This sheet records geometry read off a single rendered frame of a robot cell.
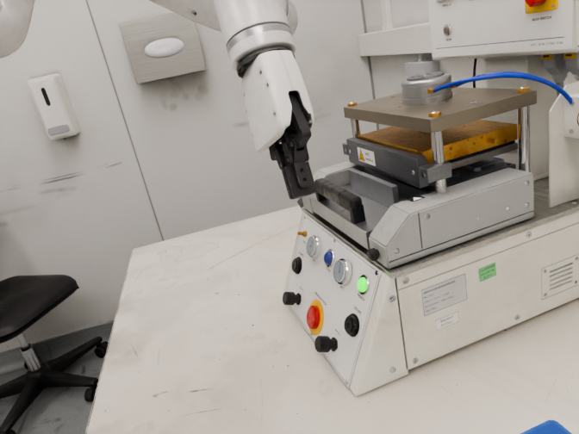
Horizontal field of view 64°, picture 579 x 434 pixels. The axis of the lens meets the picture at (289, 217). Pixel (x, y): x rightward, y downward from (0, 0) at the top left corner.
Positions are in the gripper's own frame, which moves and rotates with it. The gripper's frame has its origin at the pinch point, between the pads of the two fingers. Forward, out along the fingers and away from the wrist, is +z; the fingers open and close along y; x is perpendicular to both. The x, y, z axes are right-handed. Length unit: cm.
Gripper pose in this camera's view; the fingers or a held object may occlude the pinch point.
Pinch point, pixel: (299, 180)
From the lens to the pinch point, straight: 57.5
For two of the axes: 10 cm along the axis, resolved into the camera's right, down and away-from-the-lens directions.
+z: 2.7, 9.6, -0.4
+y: 3.7, -1.4, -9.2
